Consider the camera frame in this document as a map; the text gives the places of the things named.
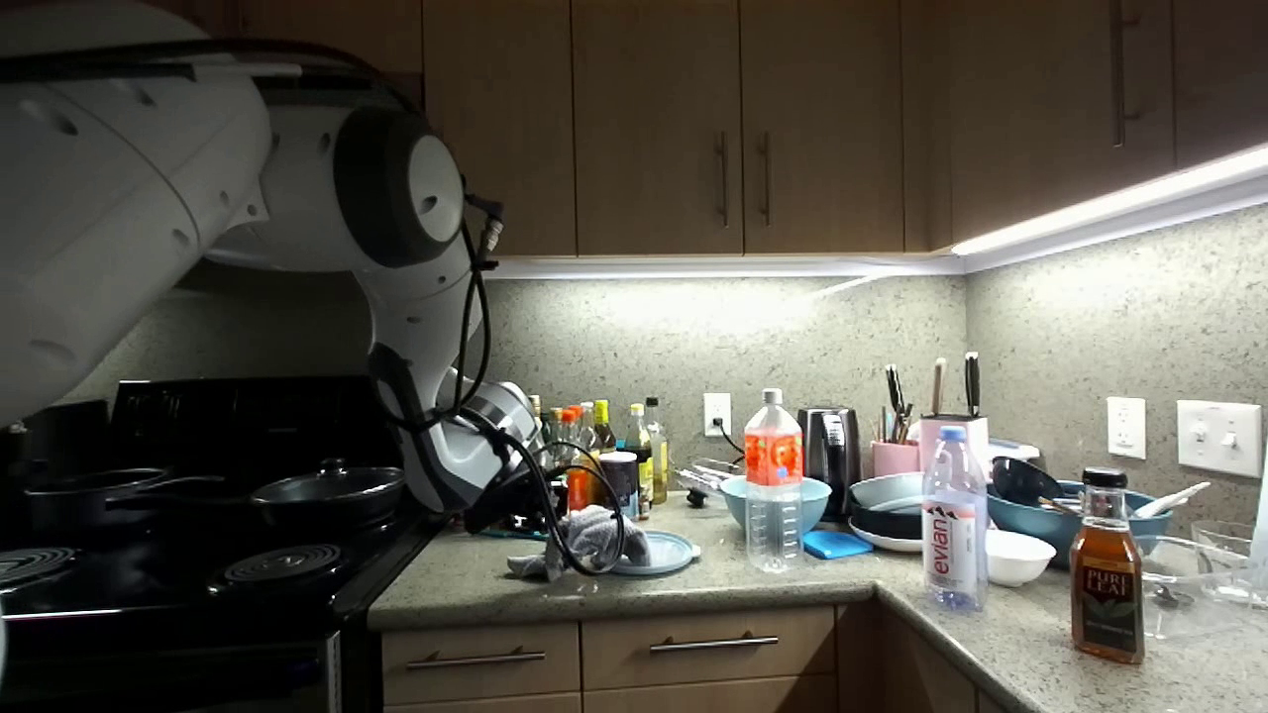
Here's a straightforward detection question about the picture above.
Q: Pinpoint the white spoon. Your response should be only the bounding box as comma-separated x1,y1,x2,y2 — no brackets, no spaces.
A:
1131,479,1215,524

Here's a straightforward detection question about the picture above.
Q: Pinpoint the dark jar with white lid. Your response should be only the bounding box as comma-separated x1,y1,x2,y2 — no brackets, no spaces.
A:
591,448,650,528

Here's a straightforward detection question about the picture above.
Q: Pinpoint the white knife block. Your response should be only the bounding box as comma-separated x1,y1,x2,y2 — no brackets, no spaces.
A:
910,413,996,497

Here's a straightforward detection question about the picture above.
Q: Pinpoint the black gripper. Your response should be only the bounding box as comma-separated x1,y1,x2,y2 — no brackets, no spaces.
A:
478,454,625,567

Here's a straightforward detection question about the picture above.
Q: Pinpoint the grey fluffy towel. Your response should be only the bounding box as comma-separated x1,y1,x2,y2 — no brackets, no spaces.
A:
502,503,653,586

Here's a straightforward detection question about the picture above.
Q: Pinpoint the under-cabinet light strip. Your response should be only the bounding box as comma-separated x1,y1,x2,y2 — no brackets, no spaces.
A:
946,140,1268,260
488,248,968,287

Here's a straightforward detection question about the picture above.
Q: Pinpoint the black frying pan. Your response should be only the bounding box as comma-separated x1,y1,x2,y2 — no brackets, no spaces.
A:
17,462,177,535

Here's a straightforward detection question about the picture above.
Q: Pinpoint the light blue mixing bowl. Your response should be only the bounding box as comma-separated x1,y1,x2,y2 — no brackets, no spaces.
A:
719,472,836,540

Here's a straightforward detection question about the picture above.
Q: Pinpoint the small white bowl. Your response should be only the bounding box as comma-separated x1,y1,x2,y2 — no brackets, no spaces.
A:
983,528,1062,592

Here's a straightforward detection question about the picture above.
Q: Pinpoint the clear water bottle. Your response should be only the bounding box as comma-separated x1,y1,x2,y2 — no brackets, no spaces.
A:
920,425,991,618

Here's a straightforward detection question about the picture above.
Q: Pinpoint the double white light switch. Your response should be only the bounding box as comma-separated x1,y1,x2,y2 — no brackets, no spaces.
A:
1173,398,1264,485

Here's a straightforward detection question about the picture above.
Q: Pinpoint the brown sauce bottle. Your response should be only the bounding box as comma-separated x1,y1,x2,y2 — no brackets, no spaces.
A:
1068,462,1148,671

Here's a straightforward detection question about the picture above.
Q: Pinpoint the orange-capped soap bottle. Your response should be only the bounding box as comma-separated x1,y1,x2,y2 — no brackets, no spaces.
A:
740,386,806,491

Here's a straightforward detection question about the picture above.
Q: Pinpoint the pink utensil cup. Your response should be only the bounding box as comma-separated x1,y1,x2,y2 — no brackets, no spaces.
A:
867,436,925,485

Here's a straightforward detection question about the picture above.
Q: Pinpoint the black stove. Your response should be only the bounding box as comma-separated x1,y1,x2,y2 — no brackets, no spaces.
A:
0,374,430,713

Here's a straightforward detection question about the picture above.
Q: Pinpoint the clear measuring cup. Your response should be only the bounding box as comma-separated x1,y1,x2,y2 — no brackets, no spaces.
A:
740,477,806,577

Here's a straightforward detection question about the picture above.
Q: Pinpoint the wooden cabinet door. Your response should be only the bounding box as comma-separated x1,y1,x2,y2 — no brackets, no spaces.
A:
574,0,747,259
740,0,910,259
424,0,578,259
925,0,1173,248
1169,0,1268,169

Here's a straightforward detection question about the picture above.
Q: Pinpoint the blue sponge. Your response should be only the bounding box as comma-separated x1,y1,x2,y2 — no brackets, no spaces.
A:
798,524,875,567

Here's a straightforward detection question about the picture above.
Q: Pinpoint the single white light switch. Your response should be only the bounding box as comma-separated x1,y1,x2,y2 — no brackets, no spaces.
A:
1101,392,1155,462

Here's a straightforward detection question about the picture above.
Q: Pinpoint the steel kettle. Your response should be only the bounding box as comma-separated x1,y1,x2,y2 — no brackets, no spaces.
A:
798,403,867,524

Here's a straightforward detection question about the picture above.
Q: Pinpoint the grey pan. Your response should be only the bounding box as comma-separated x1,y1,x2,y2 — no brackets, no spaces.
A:
843,472,926,541

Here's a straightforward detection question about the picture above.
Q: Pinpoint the large blue bowl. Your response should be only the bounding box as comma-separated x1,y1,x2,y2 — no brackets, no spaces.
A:
983,477,1178,557

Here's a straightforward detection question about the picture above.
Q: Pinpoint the light blue plate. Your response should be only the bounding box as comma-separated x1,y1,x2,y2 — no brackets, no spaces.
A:
587,528,704,581

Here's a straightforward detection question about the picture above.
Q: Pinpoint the clear glass bowl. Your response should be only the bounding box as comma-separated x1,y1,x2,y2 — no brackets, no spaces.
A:
1139,528,1260,613

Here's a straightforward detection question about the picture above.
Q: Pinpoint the white wall outlet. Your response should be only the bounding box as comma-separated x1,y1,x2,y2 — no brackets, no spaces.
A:
698,390,736,442

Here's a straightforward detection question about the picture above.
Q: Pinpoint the black pot with lid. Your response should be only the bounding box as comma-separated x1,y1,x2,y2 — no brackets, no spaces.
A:
249,454,410,540

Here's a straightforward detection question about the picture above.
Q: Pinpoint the wooden drawer front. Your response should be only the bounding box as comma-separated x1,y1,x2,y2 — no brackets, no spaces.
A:
382,621,584,713
578,608,840,695

